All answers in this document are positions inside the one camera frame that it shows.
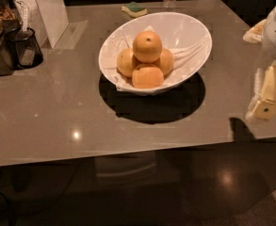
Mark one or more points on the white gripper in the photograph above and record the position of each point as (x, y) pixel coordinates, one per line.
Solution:
(263, 104)

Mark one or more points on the orange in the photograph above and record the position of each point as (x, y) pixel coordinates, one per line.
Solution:
(126, 62)
(147, 76)
(147, 46)
(165, 61)

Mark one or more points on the white ceramic bowl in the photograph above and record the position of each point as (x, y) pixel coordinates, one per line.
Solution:
(175, 29)

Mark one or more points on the green yellow sponge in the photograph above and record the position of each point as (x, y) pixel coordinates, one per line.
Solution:
(134, 10)

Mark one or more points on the black mesh cup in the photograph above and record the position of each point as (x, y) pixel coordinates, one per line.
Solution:
(24, 47)

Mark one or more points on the white utensil in cup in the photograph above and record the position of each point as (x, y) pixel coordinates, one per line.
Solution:
(25, 13)

